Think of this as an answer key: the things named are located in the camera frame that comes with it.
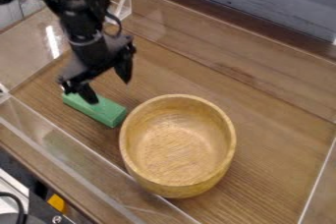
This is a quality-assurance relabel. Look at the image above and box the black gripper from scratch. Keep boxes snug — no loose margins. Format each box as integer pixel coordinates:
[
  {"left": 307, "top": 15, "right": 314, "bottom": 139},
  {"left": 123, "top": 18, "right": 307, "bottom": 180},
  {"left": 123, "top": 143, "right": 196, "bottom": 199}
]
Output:
[{"left": 56, "top": 32, "right": 136, "bottom": 104}]

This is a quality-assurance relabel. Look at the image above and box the green rectangular block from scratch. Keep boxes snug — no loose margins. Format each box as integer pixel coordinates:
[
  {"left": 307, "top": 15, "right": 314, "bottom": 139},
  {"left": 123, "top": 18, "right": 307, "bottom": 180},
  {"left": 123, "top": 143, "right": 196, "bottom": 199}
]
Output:
[{"left": 62, "top": 93, "right": 127, "bottom": 128}]

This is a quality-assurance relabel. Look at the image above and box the brown wooden bowl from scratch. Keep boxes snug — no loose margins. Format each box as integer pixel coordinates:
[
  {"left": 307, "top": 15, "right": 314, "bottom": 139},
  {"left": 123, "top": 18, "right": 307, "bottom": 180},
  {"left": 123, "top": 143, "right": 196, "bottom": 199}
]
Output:
[{"left": 120, "top": 93, "right": 238, "bottom": 198}]

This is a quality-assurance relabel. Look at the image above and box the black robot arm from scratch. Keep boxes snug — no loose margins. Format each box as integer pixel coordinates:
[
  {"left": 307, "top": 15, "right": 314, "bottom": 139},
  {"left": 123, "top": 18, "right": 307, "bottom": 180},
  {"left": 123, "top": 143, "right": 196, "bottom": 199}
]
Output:
[{"left": 0, "top": 0, "right": 136, "bottom": 104}]

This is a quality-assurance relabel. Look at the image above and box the clear acrylic front barrier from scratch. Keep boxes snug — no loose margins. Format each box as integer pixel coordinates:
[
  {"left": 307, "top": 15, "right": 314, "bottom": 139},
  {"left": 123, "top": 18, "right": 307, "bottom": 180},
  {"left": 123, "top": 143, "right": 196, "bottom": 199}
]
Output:
[{"left": 0, "top": 84, "right": 202, "bottom": 224}]

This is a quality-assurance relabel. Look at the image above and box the yellow label sticker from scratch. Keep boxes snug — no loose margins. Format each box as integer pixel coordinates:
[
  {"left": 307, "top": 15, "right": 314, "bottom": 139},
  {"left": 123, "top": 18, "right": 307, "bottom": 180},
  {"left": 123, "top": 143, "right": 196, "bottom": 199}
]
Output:
[{"left": 47, "top": 195, "right": 67, "bottom": 213}]

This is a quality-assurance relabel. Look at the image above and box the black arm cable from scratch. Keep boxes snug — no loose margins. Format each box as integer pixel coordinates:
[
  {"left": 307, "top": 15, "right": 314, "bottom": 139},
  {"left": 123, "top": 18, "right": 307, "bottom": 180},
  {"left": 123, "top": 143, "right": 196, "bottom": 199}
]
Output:
[{"left": 104, "top": 11, "right": 126, "bottom": 37}]

